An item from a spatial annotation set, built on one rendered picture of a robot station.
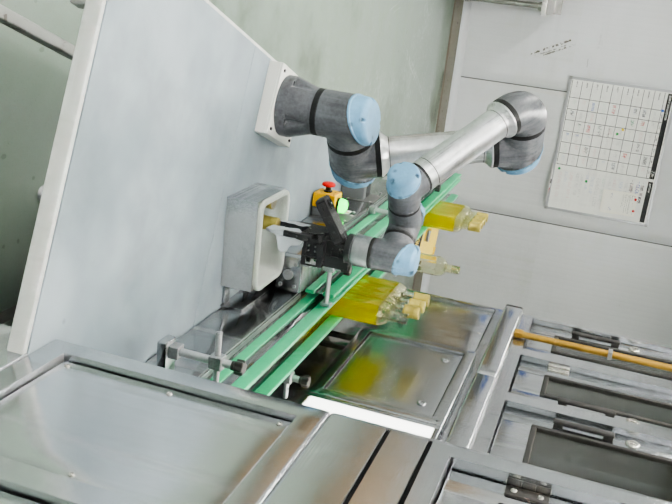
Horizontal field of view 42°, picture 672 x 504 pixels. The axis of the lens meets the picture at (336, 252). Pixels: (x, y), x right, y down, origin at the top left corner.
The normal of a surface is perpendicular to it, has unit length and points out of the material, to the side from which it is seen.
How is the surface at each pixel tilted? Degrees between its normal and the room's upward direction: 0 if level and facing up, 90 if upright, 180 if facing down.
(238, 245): 90
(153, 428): 90
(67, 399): 90
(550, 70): 90
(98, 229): 0
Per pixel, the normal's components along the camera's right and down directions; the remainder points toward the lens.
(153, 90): 0.94, 0.20
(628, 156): -0.32, 0.26
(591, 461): 0.11, -0.94
